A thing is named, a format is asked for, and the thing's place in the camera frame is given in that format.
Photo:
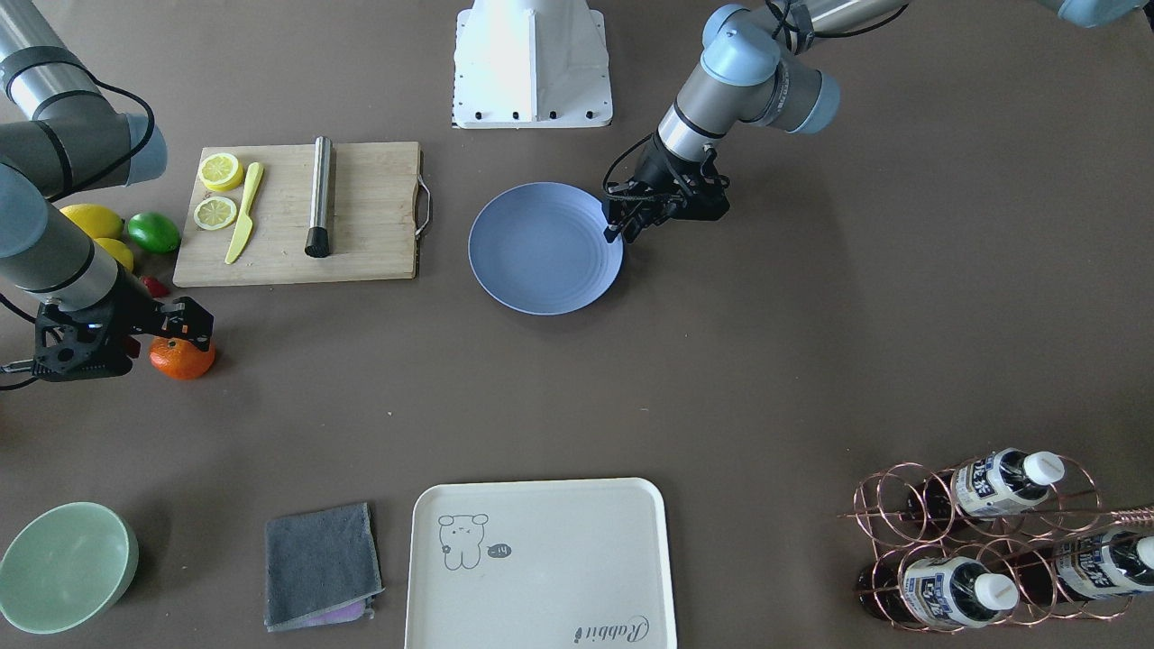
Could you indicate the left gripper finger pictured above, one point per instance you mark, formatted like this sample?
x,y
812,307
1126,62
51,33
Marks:
x,y
641,214
613,206

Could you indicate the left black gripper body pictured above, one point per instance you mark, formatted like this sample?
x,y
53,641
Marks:
x,y
657,169

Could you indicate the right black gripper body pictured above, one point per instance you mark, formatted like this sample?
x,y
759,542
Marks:
x,y
137,312

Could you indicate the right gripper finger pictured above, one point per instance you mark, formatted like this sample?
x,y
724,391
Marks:
x,y
183,340
185,318

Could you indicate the orange fruit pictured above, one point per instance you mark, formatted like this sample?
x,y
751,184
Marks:
x,y
183,365

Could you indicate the blue plate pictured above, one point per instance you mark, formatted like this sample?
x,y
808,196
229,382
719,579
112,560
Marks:
x,y
539,248

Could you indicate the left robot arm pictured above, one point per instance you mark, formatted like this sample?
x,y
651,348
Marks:
x,y
748,72

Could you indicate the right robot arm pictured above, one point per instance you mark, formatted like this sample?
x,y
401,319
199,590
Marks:
x,y
71,139

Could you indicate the red strawberry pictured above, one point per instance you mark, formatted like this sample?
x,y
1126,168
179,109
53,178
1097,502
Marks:
x,y
155,287

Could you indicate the yellow lemon lower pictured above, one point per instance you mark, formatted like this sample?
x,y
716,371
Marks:
x,y
119,251

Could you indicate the yellow lemon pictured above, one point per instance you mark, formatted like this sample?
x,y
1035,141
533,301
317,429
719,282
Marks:
x,y
119,251
96,221

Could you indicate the green lime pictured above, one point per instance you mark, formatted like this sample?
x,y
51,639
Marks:
x,y
153,232

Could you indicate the yellow lemon upper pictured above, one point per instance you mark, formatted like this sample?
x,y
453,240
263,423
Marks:
x,y
96,221

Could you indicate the thin lemon slice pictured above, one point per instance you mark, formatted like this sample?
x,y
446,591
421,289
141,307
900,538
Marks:
x,y
214,213

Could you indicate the steel muddler black tip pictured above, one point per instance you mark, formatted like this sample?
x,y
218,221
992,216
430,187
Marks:
x,y
318,237

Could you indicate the thick lemon half slice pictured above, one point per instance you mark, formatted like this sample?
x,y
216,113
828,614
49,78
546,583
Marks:
x,y
220,172

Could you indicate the yellow plastic knife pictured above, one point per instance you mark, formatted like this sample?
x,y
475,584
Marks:
x,y
244,223

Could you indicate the bamboo cutting board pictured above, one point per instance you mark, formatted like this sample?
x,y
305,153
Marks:
x,y
372,228

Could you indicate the grey folded cloth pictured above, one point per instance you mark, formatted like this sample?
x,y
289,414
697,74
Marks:
x,y
321,568

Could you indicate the green bowl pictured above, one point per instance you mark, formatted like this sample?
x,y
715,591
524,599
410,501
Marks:
x,y
67,566

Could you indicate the cream rabbit tray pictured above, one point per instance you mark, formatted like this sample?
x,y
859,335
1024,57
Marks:
x,y
541,564

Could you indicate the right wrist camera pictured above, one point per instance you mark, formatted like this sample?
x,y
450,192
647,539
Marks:
x,y
94,343

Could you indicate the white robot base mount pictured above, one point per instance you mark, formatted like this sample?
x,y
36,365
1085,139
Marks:
x,y
531,64

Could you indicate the copper wire bottle rack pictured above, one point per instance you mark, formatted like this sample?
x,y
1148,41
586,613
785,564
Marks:
x,y
1073,508

